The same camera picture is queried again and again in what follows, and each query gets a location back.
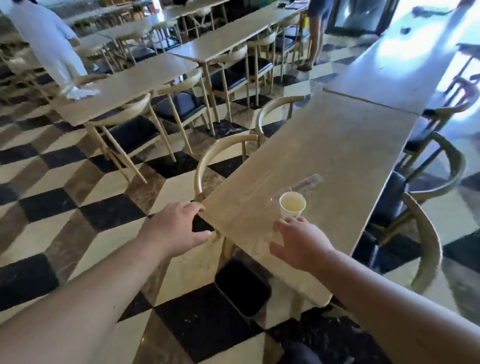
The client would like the person's right hand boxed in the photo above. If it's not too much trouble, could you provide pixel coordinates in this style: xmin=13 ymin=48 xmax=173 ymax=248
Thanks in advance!
xmin=269 ymin=216 xmax=337 ymax=275

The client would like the person's left hand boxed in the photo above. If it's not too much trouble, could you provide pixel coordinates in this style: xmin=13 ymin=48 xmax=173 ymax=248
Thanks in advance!
xmin=137 ymin=200 xmax=213 ymax=260

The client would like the person's right forearm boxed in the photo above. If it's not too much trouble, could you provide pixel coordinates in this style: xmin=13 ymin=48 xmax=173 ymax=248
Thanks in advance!
xmin=313 ymin=249 xmax=480 ymax=364

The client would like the person's left forearm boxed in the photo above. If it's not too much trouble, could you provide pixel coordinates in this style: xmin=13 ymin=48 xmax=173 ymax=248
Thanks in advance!
xmin=0 ymin=230 xmax=166 ymax=364

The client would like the white paper cup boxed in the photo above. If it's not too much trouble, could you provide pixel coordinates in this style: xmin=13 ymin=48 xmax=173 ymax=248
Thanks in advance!
xmin=279 ymin=191 xmax=307 ymax=220

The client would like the black trash bin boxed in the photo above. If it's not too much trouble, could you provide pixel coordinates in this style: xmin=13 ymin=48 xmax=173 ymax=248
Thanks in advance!
xmin=214 ymin=259 xmax=272 ymax=319

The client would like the clear plastic wrapper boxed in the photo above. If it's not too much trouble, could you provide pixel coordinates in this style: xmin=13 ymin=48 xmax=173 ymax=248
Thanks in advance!
xmin=288 ymin=173 xmax=324 ymax=193

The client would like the wooden chair black seat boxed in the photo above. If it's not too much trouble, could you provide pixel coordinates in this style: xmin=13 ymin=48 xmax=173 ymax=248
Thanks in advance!
xmin=354 ymin=172 xmax=444 ymax=297
xmin=395 ymin=131 xmax=466 ymax=205
xmin=192 ymin=134 xmax=260 ymax=263
xmin=254 ymin=95 xmax=305 ymax=140
xmin=407 ymin=77 xmax=480 ymax=151

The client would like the person's dark trouser leg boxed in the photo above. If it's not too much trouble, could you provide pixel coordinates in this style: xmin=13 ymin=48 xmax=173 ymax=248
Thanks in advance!
xmin=277 ymin=341 xmax=324 ymax=364

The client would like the light wooden table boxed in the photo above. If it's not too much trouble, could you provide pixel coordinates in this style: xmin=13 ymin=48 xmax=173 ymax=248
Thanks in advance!
xmin=202 ymin=90 xmax=419 ymax=309
xmin=167 ymin=9 xmax=301 ymax=124
xmin=324 ymin=0 xmax=480 ymax=115
xmin=52 ymin=52 xmax=199 ymax=184

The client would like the group of wooden chairs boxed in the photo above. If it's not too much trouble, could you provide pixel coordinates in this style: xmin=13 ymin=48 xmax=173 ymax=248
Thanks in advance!
xmin=0 ymin=0 xmax=313 ymax=184

